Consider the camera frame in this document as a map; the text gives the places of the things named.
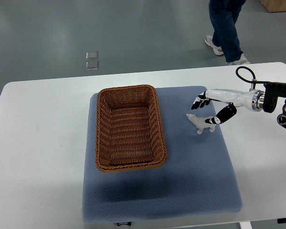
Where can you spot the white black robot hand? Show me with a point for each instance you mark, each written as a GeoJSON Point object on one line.
{"type": "Point", "coordinates": [233, 99]}

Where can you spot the white bear figurine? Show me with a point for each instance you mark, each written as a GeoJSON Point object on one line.
{"type": "Point", "coordinates": [200, 123]}

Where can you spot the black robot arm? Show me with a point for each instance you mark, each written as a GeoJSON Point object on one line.
{"type": "Point", "coordinates": [267, 96]}

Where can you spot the brown wicker basket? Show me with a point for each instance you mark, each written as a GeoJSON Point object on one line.
{"type": "Point", "coordinates": [129, 132]}

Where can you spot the person in dark jeans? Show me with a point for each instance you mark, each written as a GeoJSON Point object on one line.
{"type": "Point", "coordinates": [224, 41]}

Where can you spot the wooden box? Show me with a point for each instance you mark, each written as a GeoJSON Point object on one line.
{"type": "Point", "coordinates": [274, 5]}

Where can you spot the blue-grey foam mat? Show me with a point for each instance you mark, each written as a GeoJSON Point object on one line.
{"type": "Point", "coordinates": [197, 179]}

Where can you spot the lower floor outlet plate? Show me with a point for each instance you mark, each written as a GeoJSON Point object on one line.
{"type": "Point", "coordinates": [92, 65]}

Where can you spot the floor outlet plate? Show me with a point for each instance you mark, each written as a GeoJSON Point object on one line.
{"type": "Point", "coordinates": [92, 55]}
{"type": "Point", "coordinates": [92, 65]}

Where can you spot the upper floor outlet plate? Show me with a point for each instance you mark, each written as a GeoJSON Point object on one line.
{"type": "Point", "coordinates": [92, 55]}

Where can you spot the black table label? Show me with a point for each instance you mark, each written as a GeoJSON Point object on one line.
{"type": "Point", "coordinates": [124, 224]}

